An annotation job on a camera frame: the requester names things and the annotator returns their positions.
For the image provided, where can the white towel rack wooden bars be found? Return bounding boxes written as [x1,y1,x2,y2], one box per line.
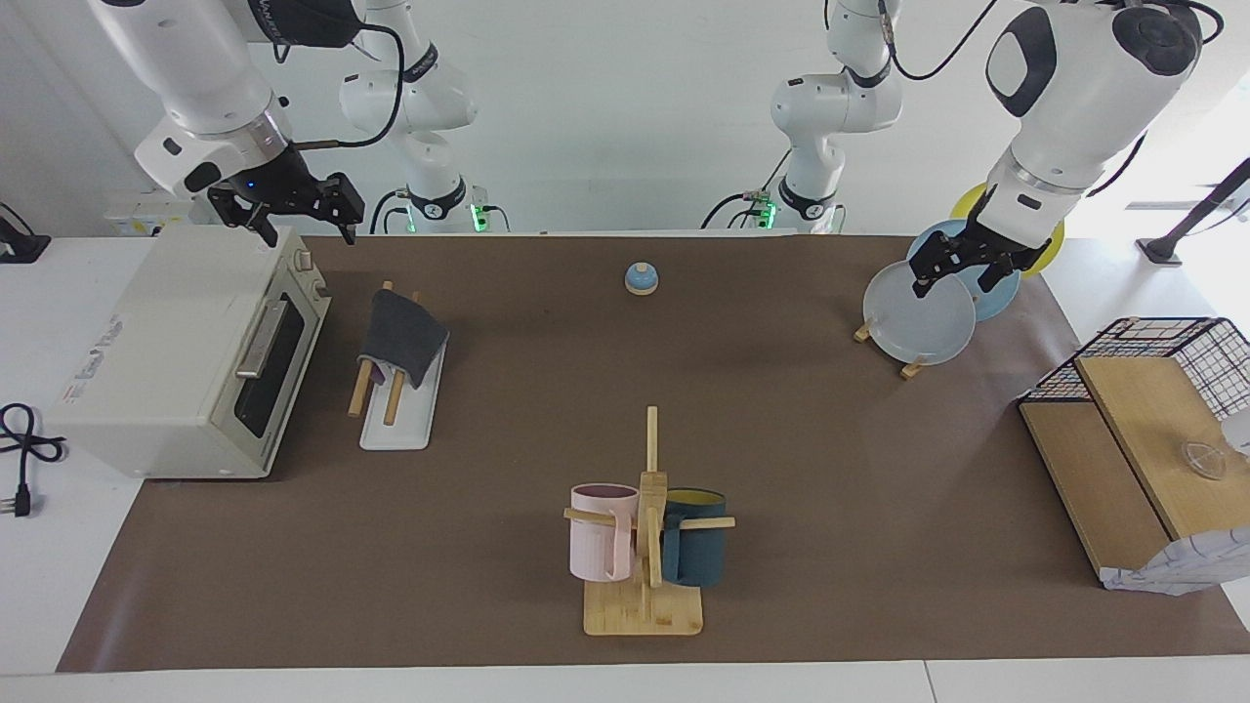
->
[347,280,450,452]

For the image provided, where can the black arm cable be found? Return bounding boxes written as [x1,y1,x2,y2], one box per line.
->
[292,19,407,153]
[877,0,1224,198]

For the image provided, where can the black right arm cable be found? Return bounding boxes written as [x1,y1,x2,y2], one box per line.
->
[292,19,407,153]

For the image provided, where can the black power cord with plug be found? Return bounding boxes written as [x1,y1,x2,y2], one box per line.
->
[0,401,68,519]

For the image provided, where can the white power strip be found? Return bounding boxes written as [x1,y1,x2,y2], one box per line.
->
[104,189,212,238]

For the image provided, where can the black wire basket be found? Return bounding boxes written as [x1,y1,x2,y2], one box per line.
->
[1018,316,1250,452]

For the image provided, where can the wooden box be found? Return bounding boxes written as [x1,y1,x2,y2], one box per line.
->
[1018,353,1250,587]

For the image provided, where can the grey plate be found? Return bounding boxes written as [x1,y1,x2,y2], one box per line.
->
[862,260,979,368]

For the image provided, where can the dark teal mug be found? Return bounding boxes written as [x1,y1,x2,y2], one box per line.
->
[660,487,729,589]

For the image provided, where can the black clamp mount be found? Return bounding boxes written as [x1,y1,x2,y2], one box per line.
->
[0,201,53,266]

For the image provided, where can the pink mug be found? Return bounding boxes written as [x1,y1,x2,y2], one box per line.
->
[569,482,642,584]

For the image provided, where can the light blue plate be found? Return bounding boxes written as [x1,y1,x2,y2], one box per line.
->
[905,219,1023,324]

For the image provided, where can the black stand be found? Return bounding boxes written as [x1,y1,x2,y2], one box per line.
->
[1135,156,1250,268]

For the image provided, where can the yellow plate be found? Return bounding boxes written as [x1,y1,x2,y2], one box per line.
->
[951,182,1066,280]

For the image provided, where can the purple and grey towel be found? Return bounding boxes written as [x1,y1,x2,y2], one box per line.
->
[356,288,452,393]

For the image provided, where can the beige toaster oven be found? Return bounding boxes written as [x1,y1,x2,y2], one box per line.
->
[46,224,334,482]

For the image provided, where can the black base cable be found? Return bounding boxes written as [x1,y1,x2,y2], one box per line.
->
[700,150,794,232]
[368,187,409,236]

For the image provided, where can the brown table mat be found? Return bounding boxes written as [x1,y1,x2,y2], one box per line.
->
[55,233,1250,674]

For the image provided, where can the clear glass lid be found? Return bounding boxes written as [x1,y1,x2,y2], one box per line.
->
[1176,438,1228,480]

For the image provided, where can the wooden plate rack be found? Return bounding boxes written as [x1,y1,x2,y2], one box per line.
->
[852,319,929,383]

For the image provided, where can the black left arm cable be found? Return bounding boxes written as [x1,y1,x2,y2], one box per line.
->
[877,0,1224,198]

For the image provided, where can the wooden mug tree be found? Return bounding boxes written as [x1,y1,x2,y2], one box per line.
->
[562,405,737,639]

